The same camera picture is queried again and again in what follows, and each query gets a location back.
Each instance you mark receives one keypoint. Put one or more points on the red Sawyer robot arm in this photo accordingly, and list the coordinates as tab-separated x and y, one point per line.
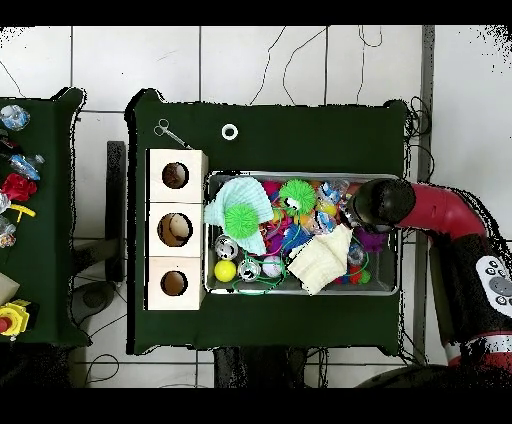
440	208

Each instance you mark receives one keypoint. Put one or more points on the wooden box with three holes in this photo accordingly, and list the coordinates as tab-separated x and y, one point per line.
158	196

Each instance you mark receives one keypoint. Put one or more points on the green spiky rubber ball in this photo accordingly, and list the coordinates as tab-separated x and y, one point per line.
241	221

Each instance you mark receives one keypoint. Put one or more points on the mint green knitted cloth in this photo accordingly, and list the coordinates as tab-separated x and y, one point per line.
244	192

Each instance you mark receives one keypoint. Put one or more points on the green spiky ball with eyes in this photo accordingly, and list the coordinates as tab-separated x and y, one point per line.
296	195

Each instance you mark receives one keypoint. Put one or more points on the white toy baseball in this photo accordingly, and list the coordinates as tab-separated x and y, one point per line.
272	266

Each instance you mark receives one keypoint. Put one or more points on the yellow ball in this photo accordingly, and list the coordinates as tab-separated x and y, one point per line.
225	270

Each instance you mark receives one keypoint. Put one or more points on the crushed bottle with blue label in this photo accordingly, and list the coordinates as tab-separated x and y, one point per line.
331	190
26	166

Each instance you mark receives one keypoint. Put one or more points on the cream knitted cloth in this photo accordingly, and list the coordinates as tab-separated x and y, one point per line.
320	260

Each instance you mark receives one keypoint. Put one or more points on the metal scissors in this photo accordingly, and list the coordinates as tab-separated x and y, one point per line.
172	134

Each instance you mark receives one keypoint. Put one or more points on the purple spiky monster toy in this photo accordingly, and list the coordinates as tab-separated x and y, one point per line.
372	242

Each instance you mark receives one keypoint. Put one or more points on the yellow plastic toy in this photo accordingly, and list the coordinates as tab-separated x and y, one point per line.
22	211

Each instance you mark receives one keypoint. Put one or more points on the red cloth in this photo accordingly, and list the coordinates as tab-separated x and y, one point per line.
18	187

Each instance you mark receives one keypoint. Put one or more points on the clear plastic packet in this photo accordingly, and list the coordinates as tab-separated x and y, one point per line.
6	232

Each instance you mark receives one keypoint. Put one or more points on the crushed clear plastic bottle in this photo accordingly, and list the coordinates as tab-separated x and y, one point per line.
14	117

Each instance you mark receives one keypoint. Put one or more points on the beige foam block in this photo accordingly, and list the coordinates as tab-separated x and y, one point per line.
6	286

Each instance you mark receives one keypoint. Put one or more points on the yellow emergency stop button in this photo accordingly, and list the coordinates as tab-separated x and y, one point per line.
12	318

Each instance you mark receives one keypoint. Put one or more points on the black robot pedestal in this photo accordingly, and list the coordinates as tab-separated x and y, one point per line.
260	368

